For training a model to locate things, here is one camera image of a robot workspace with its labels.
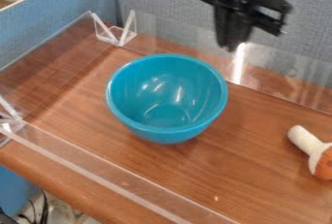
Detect clear acrylic left bracket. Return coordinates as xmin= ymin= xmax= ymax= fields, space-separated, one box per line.
xmin=0 ymin=95 xmax=24 ymax=147

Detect clear acrylic corner bracket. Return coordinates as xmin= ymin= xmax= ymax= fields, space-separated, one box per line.
xmin=89 ymin=11 xmax=137 ymax=47

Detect blue plastic bowl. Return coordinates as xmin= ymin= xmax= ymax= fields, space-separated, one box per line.
xmin=104 ymin=53 xmax=228 ymax=144

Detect clear acrylic front barrier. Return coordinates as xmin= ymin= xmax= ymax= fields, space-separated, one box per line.
xmin=11 ymin=122 xmax=238 ymax=224

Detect clear acrylic barrier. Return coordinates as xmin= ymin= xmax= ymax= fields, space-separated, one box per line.
xmin=11 ymin=122 xmax=238 ymax=224
xmin=0 ymin=12 xmax=332 ymax=116

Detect black cables under table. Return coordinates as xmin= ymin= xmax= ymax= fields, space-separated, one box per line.
xmin=0 ymin=190 xmax=50 ymax=224

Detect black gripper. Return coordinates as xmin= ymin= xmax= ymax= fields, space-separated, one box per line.
xmin=200 ymin=0 xmax=291 ymax=51

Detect blue partition with wooden shelf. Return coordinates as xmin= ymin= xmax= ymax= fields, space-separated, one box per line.
xmin=0 ymin=0 xmax=116 ymax=70

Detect clear acrylic back barrier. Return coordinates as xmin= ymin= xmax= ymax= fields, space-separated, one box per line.
xmin=0 ymin=12 xmax=332 ymax=116

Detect white brown toy mushroom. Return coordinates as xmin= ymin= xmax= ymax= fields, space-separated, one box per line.
xmin=287 ymin=125 xmax=332 ymax=180

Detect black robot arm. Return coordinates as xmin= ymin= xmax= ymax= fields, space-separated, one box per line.
xmin=200 ymin=0 xmax=291 ymax=52

